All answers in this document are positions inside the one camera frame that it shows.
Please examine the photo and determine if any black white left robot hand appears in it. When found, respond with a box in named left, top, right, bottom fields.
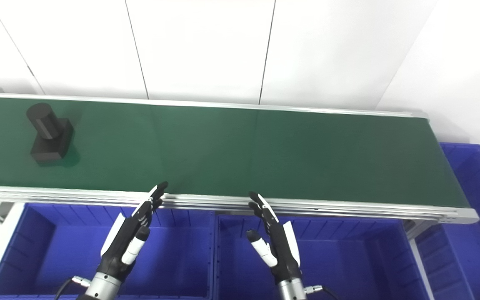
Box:
left=100, top=181, right=169, bottom=280

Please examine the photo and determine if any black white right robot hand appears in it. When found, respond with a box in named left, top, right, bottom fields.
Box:
left=246, top=192, right=303, bottom=283

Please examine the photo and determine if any black cylinder-on-block part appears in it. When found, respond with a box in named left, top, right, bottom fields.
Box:
left=26, top=103, right=74, bottom=164

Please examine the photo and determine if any blue plastic bin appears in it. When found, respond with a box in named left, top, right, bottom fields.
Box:
left=214, top=212, right=430, bottom=300
left=0, top=203, right=216, bottom=300
left=415, top=143, right=480, bottom=300

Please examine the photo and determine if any green conveyor belt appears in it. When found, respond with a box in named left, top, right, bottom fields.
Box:
left=0, top=97, right=470, bottom=208
left=0, top=92, right=480, bottom=225

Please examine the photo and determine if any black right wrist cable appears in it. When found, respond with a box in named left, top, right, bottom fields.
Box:
left=305, top=285, right=340, bottom=300

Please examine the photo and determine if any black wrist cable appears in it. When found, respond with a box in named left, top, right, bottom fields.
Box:
left=55, top=276, right=91, bottom=300
left=305, top=285, right=340, bottom=300

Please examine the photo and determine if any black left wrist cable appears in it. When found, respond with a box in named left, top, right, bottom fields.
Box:
left=55, top=276, right=91, bottom=300

